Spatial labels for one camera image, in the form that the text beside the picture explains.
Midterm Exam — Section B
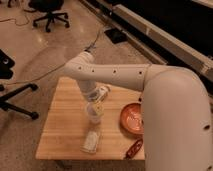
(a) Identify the floor cable with plug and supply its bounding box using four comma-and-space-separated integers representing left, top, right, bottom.
0, 25, 111, 86

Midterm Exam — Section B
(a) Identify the red snack wrapper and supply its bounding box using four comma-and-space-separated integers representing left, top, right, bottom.
125, 138, 143, 159

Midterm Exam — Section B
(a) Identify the wooden table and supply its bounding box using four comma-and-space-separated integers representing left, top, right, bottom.
36, 77, 139, 160

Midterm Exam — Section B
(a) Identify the white rectangular packet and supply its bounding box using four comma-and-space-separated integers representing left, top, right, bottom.
82, 131, 100, 154

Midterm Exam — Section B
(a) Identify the orange ceramic bowl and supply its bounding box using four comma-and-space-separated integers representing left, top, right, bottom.
120, 103, 143, 135

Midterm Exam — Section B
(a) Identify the black floor plate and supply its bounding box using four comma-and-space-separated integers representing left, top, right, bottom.
105, 28, 127, 44

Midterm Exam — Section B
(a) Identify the white bottle lying down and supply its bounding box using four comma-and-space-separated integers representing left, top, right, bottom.
89, 85, 110, 102

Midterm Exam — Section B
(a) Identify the white ceramic cup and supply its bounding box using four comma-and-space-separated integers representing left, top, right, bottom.
86, 103, 102, 124

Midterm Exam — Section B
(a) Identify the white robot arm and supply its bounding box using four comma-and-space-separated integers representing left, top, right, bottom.
64, 51, 213, 171

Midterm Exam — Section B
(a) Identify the black office chair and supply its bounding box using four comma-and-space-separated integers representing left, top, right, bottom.
28, 0, 70, 33

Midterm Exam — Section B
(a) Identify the black chair base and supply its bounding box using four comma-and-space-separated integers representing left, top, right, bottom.
0, 48, 40, 121

